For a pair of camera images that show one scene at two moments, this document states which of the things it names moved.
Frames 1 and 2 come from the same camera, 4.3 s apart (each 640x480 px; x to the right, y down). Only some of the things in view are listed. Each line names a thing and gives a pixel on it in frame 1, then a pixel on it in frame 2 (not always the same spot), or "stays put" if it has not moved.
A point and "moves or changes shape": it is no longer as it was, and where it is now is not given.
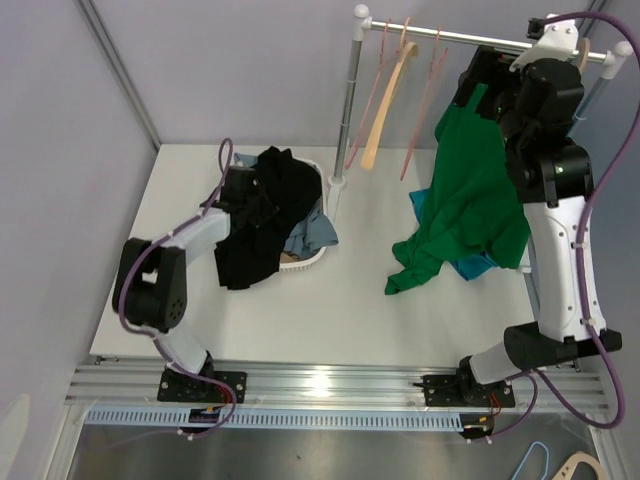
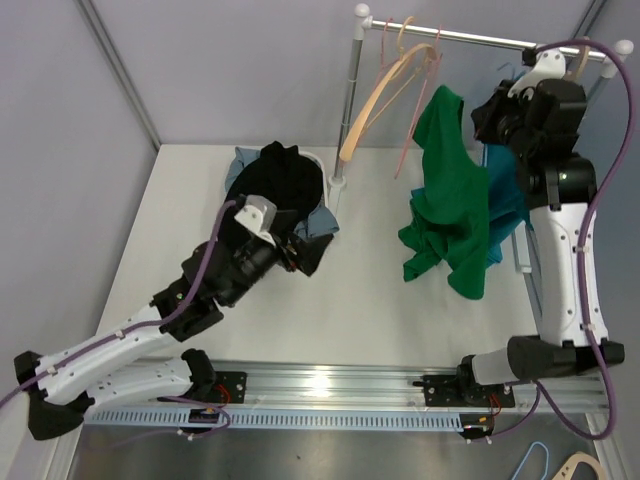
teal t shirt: x=467 y=268 → x=507 y=198
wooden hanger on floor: x=566 y=473 stays put
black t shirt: x=290 y=188 moves or changes shape
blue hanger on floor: x=547 y=460 stays put
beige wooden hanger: x=408 y=49 → x=428 y=55
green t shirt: x=474 y=208 moves or changes shape
